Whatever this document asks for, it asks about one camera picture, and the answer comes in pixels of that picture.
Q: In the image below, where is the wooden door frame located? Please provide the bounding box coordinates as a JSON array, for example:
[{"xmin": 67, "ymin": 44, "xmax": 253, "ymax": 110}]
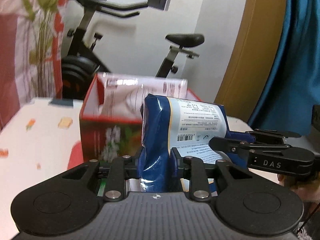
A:
[{"xmin": 214, "ymin": 0, "xmax": 291, "ymax": 106}]

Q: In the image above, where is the red strawberry print cardboard box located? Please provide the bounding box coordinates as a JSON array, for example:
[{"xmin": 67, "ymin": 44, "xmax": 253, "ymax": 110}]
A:
[{"xmin": 79, "ymin": 74, "xmax": 203, "ymax": 163}]

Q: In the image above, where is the black exercise bike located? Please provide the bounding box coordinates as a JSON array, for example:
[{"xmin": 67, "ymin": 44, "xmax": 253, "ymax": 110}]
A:
[{"xmin": 60, "ymin": 0, "xmax": 206, "ymax": 101}]

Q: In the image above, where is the person's right hand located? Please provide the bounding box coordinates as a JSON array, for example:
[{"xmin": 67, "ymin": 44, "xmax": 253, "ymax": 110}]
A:
[{"xmin": 277, "ymin": 174, "xmax": 320, "ymax": 203}]

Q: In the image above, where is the black cable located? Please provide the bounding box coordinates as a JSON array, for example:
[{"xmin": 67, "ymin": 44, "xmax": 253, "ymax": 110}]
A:
[{"xmin": 298, "ymin": 201, "xmax": 320, "ymax": 235}]

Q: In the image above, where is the blue white snack packet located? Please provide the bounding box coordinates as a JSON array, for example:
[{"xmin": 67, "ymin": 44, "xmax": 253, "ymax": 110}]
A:
[{"xmin": 136, "ymin": 94, "xmax": 234, "ymax": 197}]

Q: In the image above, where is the teal curtain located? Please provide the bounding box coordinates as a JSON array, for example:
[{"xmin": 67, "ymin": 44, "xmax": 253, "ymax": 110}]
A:
[{"xmin": 247, "ymin": 0, "xmax": 320, "ymax": 137}]

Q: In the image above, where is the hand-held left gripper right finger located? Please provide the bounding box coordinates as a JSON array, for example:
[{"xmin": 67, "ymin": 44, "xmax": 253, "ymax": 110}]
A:
[{"xmin": 171, "ymin": 147, "xmax": 251, "ymax": 202}]

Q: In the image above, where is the white face mask packet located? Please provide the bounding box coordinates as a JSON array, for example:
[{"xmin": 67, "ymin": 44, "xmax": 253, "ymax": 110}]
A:
[{"xmin": 97, "ymin": 72, "xmax": 188, "ymax": 117}]

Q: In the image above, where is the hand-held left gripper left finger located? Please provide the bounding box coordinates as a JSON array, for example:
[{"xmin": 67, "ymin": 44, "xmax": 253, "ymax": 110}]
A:
[{"xmin": 61, "ymin": 151, "xmax": 143, "ymax": 203}]

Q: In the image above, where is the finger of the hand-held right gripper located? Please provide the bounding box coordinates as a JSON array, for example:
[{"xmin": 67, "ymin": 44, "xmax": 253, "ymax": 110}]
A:
[
  {"xmin": 209, "ymin": 136, "xmax": 292, "ymax": 156},
  {"xmin": 229, "ymin": 128, "xmax": 302, "ymax": 143}
]

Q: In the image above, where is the red plant print backdrop cloth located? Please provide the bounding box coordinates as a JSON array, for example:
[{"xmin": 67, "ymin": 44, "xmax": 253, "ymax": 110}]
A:
[{"xmin": 0, "ymin": 0, "xmax": 73, "ymax": 131}]

